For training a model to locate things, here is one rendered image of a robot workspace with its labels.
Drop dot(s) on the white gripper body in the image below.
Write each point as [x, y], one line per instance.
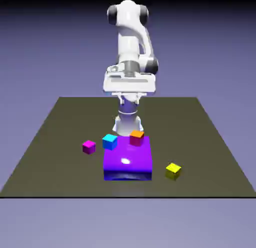
[130, 85]

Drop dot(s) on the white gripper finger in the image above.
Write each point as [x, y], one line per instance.
[121, 98]
[137, 98]

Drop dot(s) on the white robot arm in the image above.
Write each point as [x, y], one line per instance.
[128, 23]

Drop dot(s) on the small orange cube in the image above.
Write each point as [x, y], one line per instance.
[136, 138]

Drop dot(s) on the small cyan cube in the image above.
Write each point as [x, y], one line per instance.
[109, 141]

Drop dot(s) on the small magenta cube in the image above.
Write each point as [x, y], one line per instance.
[89, 146]

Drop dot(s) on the small yellow cube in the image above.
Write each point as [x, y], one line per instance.
[173, 170]

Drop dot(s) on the large purple box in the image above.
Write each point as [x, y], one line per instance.
[128, 155]

